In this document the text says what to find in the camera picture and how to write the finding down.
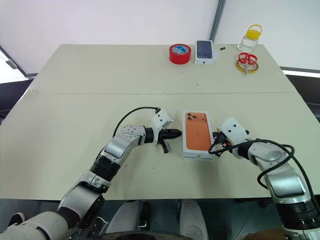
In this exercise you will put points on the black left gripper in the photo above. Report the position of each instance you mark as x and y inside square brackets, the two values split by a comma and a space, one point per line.
[165, 135]

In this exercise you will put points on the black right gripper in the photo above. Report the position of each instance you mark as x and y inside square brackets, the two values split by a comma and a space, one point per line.
[223, 143]

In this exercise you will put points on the orange phone box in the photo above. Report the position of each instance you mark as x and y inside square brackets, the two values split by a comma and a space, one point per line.
[197, 135]

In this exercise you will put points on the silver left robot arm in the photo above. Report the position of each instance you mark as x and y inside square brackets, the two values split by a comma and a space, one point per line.
[120, 146]

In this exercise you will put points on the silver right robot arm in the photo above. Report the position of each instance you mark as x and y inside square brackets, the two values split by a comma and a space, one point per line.
[282, 180]

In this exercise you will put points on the white box blue phone print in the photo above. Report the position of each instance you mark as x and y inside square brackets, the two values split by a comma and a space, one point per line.
[203, 50]

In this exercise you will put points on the yellow tape roll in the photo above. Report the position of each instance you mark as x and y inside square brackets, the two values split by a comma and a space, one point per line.
[253, 67]

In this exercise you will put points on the red tape roll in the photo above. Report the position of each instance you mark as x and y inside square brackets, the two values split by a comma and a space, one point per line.
[175, 58]

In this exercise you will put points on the small black object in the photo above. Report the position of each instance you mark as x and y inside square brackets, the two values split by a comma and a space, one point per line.
[222, 48]

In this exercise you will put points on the grey rounded shape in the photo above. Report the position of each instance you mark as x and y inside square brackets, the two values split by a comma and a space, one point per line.
[125, 217]

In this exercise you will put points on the clear jar yellow lid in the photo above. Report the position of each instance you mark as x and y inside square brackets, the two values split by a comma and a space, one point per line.
[247, 42]

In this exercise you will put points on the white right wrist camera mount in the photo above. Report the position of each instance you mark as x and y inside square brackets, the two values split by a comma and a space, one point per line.
[233, 130]

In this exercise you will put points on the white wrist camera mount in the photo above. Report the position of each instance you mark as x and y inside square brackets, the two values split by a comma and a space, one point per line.
[162, 120]
[233, 130]

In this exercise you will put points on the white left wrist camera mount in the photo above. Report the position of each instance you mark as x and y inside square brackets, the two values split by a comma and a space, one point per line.
[162, 120]

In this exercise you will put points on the grey window frame post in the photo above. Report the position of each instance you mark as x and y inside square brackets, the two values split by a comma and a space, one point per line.
[217, 20]

